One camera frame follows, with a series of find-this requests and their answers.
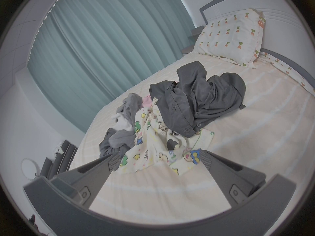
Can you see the blue-green curtain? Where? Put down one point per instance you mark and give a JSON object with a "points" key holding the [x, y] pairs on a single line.
{"points": [[98, 45]]}

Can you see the black buttoned shirt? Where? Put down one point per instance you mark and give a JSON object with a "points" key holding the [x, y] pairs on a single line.
{"points": [[209, 95]]}

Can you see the white garment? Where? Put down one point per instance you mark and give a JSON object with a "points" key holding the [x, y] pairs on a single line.
{"points": [[121, 124]]}

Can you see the bed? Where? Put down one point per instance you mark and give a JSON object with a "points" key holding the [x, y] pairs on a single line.
{"points": [[246, 136]]}

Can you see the white printed pillow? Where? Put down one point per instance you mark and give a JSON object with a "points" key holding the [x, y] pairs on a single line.
{"points": [[228, 38]]}

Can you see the white printed pyjama top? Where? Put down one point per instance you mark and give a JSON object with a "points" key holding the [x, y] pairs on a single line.
{"points": [[147, 151]]}

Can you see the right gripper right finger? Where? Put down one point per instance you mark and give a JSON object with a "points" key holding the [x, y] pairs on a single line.
{"points": [[228, 176]]}

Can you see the light grey garment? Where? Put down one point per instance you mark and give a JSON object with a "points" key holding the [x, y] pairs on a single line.
{"points": [[130, 104]]}

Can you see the dark grey garment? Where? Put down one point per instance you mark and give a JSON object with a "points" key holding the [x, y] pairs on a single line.
{"points": [[115, 139]]}

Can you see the grey bedside table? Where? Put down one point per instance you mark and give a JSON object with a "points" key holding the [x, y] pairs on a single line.
{"points": [[196, 32]]}

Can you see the pink garment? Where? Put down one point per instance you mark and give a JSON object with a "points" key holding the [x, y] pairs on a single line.
{"points": [[147, 102]]}

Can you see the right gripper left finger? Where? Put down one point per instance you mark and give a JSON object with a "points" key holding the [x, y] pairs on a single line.
{"points": [[98, 176]]}

